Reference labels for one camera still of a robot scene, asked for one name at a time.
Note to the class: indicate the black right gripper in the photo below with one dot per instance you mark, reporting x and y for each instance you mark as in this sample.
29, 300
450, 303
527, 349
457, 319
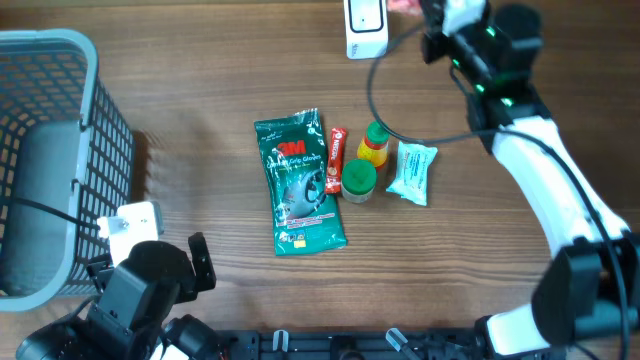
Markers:
431, 40

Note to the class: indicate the light blue tissue pack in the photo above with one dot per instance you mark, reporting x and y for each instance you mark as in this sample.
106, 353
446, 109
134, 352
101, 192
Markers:
411, 179

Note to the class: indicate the red coffee stick sachet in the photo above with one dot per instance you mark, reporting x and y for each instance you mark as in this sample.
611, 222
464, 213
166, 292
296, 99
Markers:
335, 160

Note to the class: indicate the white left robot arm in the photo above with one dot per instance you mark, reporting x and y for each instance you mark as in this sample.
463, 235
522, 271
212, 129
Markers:
124, 321

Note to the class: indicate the white barcode scanner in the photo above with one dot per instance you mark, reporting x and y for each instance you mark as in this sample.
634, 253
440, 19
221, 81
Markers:
366, 28

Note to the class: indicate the green 3M gloves packet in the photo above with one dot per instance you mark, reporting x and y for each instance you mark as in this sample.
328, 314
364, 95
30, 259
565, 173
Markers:
293, 153

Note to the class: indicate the yellow bottle green cap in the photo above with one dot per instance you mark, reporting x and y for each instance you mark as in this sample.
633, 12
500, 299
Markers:
374, 145

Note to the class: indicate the green lid jar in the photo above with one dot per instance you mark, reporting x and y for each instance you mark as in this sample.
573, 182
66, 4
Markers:
359, 178

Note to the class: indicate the grey plastic basket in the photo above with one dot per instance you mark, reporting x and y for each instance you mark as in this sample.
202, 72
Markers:
67, 157

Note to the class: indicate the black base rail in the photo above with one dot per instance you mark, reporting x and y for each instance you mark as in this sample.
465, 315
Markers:
438, 343

